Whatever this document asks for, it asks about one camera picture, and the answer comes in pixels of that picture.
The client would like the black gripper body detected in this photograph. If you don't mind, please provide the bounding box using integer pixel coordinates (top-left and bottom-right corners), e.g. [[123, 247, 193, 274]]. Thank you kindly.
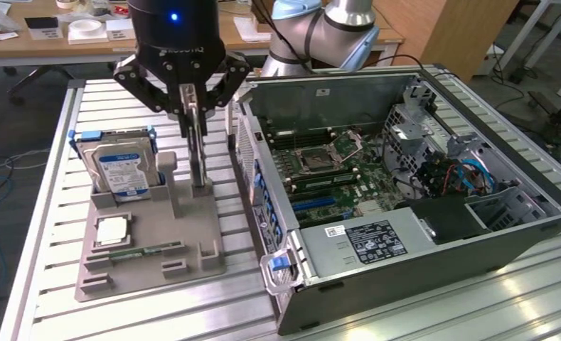
[[127, 0, 229, 88]]

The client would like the graphics card with black shroud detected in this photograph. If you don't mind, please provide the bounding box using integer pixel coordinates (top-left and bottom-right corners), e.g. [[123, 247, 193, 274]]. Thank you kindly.
[[179, 83, 211, 188]]

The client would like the white cube box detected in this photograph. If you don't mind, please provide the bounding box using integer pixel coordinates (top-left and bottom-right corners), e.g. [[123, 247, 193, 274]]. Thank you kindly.
[[104, 18, 135, 41]]

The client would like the white paper stack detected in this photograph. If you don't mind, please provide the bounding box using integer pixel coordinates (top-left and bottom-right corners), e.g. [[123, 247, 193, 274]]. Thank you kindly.
[[234, 16, 274, 43]]

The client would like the flat white box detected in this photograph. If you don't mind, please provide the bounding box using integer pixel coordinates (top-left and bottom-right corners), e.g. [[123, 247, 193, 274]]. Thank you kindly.
[[66, 28, 110, 46]]

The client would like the white tape roll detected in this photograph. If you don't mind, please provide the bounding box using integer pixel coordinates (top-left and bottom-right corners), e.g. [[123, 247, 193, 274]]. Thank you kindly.
[[68, 19, 102, 36]]

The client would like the black RAM slot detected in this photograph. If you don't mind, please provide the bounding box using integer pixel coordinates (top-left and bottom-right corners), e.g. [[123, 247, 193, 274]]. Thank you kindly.
[[273, 139, 337, 150], [270, 129, 333, 141]]

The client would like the black office chair base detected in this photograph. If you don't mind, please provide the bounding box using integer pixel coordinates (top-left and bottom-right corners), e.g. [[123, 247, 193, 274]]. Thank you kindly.
[[2, 63, 120, 106]]

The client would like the white box with black top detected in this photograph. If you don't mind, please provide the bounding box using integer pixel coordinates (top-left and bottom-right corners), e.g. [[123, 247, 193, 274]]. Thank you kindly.
[[23, 16, 66, 40]]

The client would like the CPU socket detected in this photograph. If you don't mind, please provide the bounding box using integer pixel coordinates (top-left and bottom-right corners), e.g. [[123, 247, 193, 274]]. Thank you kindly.
[[297, 145, 343, 175]]

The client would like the metal socket cover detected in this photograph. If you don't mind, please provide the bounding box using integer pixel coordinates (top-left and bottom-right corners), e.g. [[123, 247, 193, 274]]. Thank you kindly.
[[330, 128, 366, 157]]

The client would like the green RAM stick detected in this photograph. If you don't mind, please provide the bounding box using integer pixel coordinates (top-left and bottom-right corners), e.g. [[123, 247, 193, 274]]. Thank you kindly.
[[290, 171, 361, 195], [103, 242, 185, 260]]

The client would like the blue expansion slot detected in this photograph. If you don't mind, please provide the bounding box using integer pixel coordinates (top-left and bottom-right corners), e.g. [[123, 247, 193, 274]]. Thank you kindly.
[[293, 196, 337, 211]]

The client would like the green motherboard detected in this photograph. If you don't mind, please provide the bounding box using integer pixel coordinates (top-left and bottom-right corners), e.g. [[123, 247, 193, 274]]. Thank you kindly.
[[261, 119, 422, 230]]

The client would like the grey parts rack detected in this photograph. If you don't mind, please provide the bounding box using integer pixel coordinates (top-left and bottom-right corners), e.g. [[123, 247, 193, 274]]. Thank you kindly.
[[74, 151, 229, 303]]

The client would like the silver CPU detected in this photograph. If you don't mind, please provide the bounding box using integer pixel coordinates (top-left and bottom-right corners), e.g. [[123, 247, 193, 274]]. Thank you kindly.
[[94, 218, 132, 247]]

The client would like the tall silver disk bay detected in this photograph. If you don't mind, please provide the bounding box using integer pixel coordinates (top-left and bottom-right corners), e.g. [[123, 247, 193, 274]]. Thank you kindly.
[[385, 83, 452, 178]]

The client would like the silver chipset heatsink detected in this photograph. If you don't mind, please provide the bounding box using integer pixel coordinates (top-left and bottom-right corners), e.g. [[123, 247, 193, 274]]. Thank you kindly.
[[353, 201, 383, 216]]

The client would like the wooden cabinet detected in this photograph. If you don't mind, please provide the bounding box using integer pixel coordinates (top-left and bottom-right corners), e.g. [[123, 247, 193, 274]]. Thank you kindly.
[[373, 0, 521, 82]]

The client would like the grey power supply unit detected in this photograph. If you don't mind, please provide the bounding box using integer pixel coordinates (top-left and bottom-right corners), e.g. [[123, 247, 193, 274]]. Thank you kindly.
[[287, 207, 441, 285]]

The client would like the black plastic shroud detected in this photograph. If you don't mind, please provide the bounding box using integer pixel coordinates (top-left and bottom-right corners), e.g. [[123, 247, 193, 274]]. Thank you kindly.
[[410, 197, 493, 246]]

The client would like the white table leg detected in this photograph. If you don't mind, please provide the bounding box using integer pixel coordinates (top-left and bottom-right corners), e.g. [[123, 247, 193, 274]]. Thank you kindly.
[[496, 0, 561, 70]]

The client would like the open black PC case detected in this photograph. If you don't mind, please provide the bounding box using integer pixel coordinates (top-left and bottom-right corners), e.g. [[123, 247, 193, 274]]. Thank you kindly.
[[225, 63, 561, 337]]

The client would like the low silver disk bay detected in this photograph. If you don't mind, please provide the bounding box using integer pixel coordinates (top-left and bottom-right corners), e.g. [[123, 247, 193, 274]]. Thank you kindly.
[[465, 184, 546, 232]]

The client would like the hard disk with blue bracket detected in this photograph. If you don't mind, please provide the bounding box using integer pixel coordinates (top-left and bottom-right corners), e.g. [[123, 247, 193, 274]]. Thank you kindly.
[[68, 126, 159, 204]]

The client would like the black cable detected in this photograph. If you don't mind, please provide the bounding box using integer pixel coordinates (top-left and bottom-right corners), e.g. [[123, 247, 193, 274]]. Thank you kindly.
[[362, 54, 452, 77]]

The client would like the red disk wire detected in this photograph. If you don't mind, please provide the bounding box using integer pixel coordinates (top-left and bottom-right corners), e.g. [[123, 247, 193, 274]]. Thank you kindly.
[[440, 163, 452, 195]]

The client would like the blue disk wire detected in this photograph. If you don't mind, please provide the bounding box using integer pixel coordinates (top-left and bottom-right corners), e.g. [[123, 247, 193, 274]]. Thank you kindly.
[[454, 159, 496, 195]]

